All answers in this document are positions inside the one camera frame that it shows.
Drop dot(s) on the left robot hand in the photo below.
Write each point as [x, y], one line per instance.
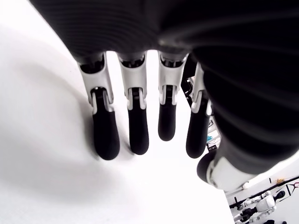
[210, 46]

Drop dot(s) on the white humanoid robot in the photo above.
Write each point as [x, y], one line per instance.
[266, 203]

